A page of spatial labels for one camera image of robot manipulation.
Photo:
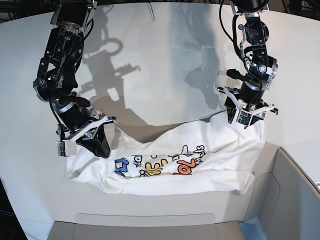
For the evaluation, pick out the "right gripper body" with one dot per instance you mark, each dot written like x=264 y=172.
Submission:
x=79 y=119

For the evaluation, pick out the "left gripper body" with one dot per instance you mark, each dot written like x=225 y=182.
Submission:
x=248 y=98

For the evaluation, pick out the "white printed t-shirt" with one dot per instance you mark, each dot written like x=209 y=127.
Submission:
x=194 y=157

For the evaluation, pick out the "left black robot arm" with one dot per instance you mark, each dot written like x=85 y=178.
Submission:
x=249 y=36

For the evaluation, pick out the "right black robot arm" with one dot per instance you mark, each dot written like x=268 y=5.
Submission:
x=56 y=75

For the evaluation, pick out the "grey plastic bin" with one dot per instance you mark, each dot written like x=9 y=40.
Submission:
x=284 y=204

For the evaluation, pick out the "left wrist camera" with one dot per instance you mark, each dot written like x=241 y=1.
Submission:
x=244 y=118

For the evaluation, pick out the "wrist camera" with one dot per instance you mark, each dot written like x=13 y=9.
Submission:
x=244 y=118
x=66 y=148

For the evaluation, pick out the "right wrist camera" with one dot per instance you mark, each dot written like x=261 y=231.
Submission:
x=66 y=148

